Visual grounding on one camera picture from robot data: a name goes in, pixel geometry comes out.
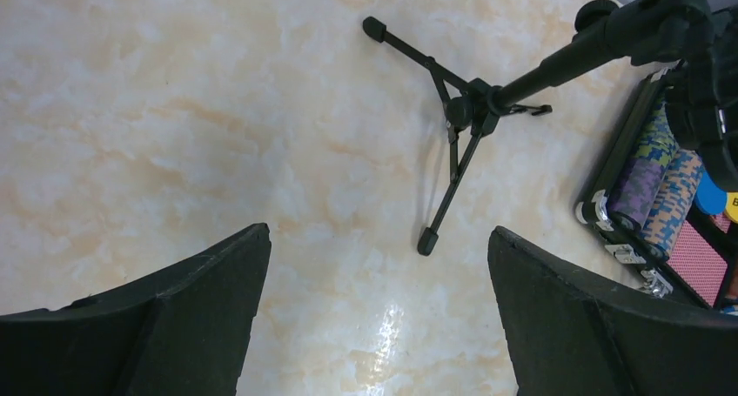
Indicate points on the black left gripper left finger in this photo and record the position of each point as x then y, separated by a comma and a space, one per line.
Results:
182, 330

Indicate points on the blue orange chip stack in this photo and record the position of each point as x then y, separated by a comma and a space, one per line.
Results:
672, 204

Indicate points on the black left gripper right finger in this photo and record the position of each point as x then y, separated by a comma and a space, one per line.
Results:
570, 331

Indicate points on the yellow round dealer chip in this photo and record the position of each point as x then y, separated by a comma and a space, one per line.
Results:
731, 208

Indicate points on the purple green chip stack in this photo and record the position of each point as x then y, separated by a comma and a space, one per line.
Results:
640, 179

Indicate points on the black poker chip case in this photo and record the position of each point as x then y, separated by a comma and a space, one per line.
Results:
628, 248

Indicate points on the blue round dealer chip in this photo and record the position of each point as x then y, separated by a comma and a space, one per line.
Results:
709, 198

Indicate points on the pink card deck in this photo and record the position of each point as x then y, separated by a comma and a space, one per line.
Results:
698, 264

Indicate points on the black tripod shock-mount stand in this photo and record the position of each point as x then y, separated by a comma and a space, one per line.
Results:
702, 104

